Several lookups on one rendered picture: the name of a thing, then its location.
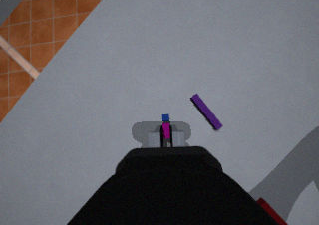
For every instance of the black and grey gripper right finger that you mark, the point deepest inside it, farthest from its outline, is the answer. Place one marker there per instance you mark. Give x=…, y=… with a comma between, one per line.
x=177, y=137

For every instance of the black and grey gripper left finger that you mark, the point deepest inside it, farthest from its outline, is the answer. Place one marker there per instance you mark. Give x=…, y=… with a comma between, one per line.
x=156, y=137

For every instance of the purple rod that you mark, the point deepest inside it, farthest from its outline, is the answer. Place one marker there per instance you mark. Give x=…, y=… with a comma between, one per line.
x=206, y=112

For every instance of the red rod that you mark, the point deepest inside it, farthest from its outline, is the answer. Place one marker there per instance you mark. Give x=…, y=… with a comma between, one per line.
x=270, y=211

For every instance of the small magenta block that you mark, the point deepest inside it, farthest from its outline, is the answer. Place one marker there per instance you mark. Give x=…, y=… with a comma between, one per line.
x=165, y=129

